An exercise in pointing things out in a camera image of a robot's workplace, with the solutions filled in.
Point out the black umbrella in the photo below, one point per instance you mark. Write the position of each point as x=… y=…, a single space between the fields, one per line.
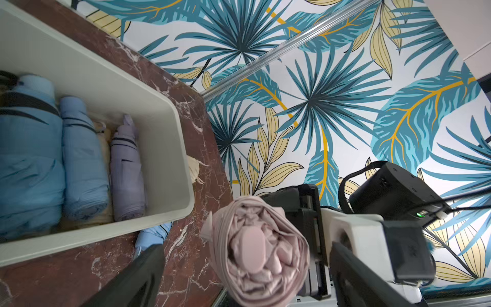
x=7 y=81

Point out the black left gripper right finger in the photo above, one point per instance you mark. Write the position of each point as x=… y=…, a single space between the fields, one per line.
x=357 y=285

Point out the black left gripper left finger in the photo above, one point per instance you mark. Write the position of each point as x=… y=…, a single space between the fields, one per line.
x=137 y=285

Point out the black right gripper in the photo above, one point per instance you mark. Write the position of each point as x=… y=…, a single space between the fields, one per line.
x=302 y=208

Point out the white plastic storage box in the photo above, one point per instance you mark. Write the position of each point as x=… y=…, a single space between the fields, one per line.
x=30 y=47

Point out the right aluminium corner post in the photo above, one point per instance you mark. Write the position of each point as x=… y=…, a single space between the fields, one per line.
x=276 y=53

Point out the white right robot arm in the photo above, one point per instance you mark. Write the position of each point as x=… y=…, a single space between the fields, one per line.
x=395 y=194

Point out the light blue umbrella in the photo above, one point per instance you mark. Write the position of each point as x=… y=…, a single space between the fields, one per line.
x=151 y=236
x=87 y=183

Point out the lavender umbrella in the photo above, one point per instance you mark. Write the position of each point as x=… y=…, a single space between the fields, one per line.
x=127 y=183

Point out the pink umbrella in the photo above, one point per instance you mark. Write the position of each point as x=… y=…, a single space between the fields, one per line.
x=260 y=257

